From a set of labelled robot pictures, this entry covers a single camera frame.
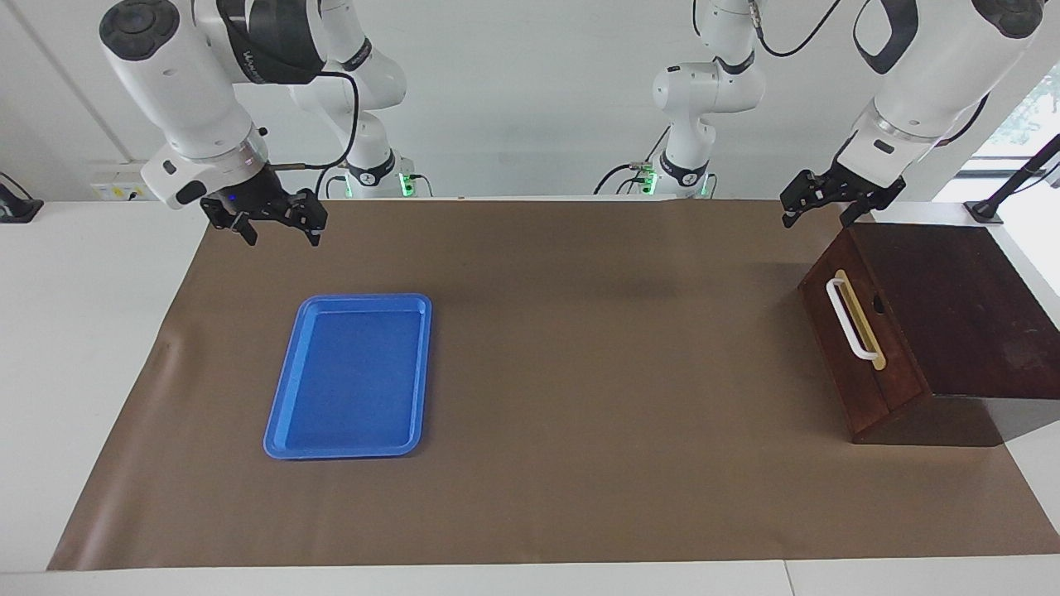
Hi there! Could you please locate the brown table mat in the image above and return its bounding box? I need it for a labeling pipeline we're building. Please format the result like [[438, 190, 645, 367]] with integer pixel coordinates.
[[47, 197, 1060, 572]]

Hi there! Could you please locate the black stand base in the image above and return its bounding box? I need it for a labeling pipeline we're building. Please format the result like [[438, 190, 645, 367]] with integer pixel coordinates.
[[0, 172, 44, 224]]

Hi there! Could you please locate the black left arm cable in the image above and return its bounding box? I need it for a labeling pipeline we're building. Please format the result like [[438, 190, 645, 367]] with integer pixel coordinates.
[[748, 0, 844, 59]]

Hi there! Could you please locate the blue plastic tray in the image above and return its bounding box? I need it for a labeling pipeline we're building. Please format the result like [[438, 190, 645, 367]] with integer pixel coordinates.
[[263, 293, 433, 460]]

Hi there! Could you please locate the white wall socket box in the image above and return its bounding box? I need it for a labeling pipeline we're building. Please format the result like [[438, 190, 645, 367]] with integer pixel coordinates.
[[89, 161, 154, 202]]

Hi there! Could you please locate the dark wooden cabinet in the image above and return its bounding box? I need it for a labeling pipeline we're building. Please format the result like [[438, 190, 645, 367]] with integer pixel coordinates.
[[845, 222, 1060, 448]]

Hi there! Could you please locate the black left base cable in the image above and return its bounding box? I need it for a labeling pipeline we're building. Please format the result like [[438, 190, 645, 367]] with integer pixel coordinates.
[[594, 124, 670, 197]]

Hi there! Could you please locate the black base cable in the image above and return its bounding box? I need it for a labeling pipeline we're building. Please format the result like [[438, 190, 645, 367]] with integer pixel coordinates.
[[594, 124, 670, 197], [315, 164, 353, 199]]

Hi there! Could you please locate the wooden drawer with white handle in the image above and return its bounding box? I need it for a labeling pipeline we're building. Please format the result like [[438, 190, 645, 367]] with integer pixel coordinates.
[[799, 230, 928, 441]]

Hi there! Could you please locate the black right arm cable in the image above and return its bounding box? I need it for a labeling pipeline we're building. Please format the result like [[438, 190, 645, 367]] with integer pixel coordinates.
[[267, 70, 360, 172]]

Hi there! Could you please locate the black right base cable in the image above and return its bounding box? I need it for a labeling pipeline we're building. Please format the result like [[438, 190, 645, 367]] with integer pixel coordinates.
[[315, 164, 353, 199]]

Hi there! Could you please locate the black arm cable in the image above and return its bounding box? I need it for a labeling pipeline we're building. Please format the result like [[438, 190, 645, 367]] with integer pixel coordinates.
[[267, 70, 360, 172], [748, 0, 844, 59]]

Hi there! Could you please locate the bright window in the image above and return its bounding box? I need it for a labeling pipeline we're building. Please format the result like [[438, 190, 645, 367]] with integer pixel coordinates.
[[971, 70, 1060, 179]]

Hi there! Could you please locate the black angled camera stand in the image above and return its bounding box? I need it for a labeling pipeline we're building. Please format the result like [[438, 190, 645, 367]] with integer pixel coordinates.
[[965, 132, 1060, 224]]

